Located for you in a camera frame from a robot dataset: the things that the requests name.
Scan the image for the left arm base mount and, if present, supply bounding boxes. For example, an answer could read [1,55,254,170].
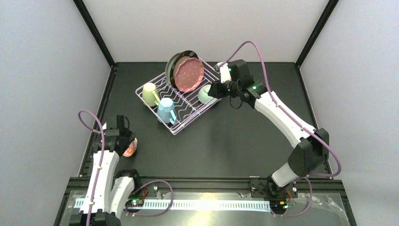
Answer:
[118,184,160,216]

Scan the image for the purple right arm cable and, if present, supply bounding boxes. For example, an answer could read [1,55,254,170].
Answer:
[218,40,343,218]

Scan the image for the blue ceramic mug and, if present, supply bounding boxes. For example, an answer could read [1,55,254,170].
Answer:
[157,97,177,125]

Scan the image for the mint green flower plate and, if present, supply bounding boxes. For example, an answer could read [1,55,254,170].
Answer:
[165,53,180,85]

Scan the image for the black frame post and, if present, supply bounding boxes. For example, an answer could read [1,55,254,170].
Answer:
[295,0,339,68]
[73,0,115,68]

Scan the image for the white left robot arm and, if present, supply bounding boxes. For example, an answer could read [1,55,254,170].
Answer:
[69,115,140,226]

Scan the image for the white wire dish rack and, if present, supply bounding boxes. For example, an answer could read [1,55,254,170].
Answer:
[148,59,220,135]

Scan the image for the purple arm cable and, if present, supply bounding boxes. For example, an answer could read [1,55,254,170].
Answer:
[78,110,174,226]
[218,40,343,218]

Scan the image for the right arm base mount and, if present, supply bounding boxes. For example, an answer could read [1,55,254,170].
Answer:
[248,177,298,215]

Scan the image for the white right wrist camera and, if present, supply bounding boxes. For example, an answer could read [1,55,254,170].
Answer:
[215,62,231,83]

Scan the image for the green ceramic mug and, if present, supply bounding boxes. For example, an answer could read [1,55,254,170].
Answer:
[142,82,160,107]

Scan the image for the pink polka dot plate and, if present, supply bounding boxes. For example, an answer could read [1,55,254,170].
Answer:
[174,56,204,93]

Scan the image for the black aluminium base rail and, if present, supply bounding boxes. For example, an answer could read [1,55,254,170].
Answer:
[54,175,357,226]

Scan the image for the white slotted cable duct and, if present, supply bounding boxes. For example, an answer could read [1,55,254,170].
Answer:
[74,199,271,213]

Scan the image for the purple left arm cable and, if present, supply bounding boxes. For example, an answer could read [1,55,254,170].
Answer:
[78,110,174,226]

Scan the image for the black right frame post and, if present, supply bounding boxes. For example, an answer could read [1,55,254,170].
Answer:
[295,0,339,68]

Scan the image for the mint green brown bowl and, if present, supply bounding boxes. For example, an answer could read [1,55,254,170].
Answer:
[198,84,215,104]

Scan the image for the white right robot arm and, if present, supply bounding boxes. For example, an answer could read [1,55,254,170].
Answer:
[208,59,329,194]

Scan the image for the black left frame post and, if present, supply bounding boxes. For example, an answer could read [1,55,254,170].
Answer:
[73,0,115,68]

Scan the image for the white orange patterned bowl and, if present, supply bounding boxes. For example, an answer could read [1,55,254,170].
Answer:
[123,138,137,157]

